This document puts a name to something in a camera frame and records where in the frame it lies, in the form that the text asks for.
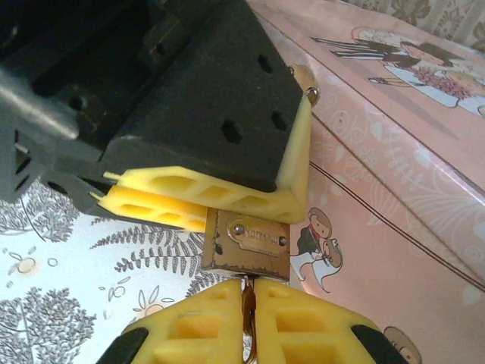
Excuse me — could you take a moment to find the brass padlock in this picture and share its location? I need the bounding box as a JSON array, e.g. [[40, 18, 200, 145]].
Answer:
[[200, 64, 321, 282]]

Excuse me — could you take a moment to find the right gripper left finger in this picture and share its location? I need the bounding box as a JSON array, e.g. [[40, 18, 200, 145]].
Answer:
[[99, 278, 246, 364]]

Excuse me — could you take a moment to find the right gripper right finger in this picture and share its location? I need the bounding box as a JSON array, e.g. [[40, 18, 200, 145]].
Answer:
[[253, 278, 410, 364]]

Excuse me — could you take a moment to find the pink tin box with figures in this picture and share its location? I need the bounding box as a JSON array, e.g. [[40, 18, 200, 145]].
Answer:
[[246, 0, 485, 364]]

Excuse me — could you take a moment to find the small metal key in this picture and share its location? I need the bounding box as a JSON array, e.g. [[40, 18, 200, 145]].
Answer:
[[240, 275, 260, 364]]

